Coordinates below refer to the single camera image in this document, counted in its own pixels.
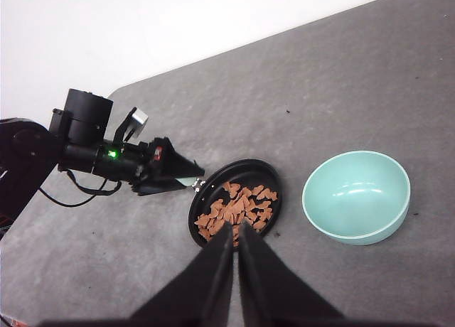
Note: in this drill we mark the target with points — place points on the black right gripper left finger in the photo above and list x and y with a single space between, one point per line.
200 294

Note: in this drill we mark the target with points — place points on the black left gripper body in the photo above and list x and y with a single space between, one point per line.
124 162

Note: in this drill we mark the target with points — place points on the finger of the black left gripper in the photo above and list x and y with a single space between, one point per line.
149 186
174 165

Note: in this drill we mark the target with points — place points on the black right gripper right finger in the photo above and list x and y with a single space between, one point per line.
272 295

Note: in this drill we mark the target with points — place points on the black frying pan green handle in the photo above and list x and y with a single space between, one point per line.
247 172

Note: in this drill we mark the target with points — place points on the pile of brown beef cubes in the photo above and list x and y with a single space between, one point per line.
255 206

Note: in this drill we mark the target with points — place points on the teal ribbed bowl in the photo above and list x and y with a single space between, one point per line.
357 197

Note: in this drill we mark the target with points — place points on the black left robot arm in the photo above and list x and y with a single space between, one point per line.
75 141

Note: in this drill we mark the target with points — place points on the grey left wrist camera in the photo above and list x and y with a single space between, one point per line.
132 126

